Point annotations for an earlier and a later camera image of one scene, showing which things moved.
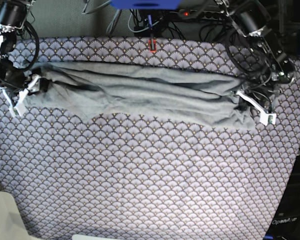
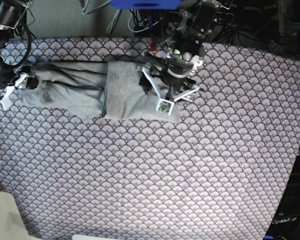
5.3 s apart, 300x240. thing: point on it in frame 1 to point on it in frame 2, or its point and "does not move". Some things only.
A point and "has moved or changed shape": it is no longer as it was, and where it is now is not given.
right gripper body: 262,90 to 172,71
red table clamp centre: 152,45 does not move
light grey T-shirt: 78,90 has moved or changed shape
